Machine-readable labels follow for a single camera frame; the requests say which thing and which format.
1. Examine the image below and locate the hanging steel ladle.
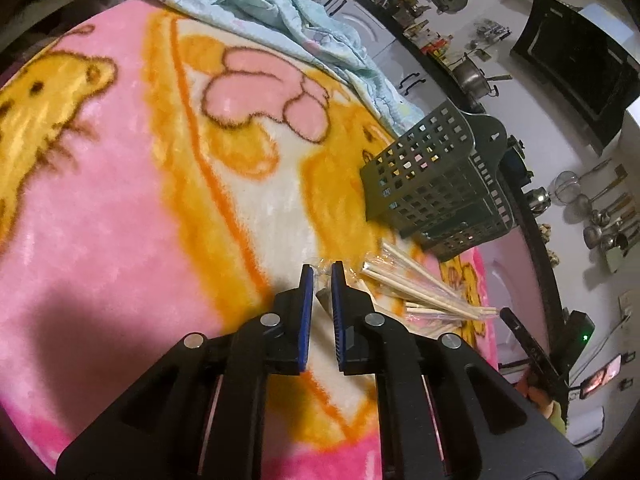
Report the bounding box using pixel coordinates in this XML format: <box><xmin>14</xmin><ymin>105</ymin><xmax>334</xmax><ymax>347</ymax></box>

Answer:
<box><xmin>582</xmin><ymin>193</ymin><xmax>632</xmax><ymax>249</ymax></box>

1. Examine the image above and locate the hanging wire strainer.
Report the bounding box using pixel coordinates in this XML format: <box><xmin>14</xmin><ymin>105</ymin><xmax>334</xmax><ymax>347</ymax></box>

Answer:
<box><xmin>550</xmin><ymin>158</ymin><xmax>611</xmax><ymax>205</ymax></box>

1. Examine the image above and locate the ginger root pile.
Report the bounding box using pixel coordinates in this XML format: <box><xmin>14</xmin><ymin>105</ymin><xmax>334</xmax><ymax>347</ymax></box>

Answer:
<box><xmin>538</xmin><ymin>223</ymin><xmax>560</xmax><ymax>268</ymax></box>

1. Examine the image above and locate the light blue patterned cloth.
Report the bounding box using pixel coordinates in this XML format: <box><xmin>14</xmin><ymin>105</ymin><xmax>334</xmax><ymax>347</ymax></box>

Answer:
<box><xmin>155</xmin><ymin>0</ymin><xmax>424</xmax><ymax>136</ymax></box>

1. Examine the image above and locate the wooden chopsticks pair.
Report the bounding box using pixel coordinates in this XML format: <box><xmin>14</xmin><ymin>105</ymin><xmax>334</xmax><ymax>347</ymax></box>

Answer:
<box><xmin>361</xmin><ymin>240</ymin><xmax>499</xmax><ymax>322</ymax></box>

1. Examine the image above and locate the steel stock pot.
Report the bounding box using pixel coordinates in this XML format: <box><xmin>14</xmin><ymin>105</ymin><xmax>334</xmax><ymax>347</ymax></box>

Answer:
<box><xmin>451</xmin><ymin>55</ymin><xmax>513</xmax><ymax>101</ymax></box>

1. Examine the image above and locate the pink cartoon bear blanket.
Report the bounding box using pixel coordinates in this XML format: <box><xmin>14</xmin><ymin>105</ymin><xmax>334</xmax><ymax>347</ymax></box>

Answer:
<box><xmin>0</xmin><ymin>0</ymin><xmax>501</xmax><ymax>480</ymax></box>

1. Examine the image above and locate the dark blue enamel pot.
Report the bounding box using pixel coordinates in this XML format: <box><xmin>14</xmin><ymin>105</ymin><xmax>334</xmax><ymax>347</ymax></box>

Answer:
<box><xmin>500</xmin><ymin>136</ymin><xmax>534</xmax><ymax>188</ymax></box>

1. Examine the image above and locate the black range hood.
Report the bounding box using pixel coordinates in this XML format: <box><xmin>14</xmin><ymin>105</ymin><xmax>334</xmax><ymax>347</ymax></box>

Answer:
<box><xmin>511</xmin><ymin>0</ymin><xmax>639</xmax><ymax>152</ymax></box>

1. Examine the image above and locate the dark green utensil basket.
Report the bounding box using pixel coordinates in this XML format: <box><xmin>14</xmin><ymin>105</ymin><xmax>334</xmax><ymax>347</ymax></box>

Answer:
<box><xmin>360</xmin><ymin>101</ymin><xmax>515</xmax><ymax>262</ymax></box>

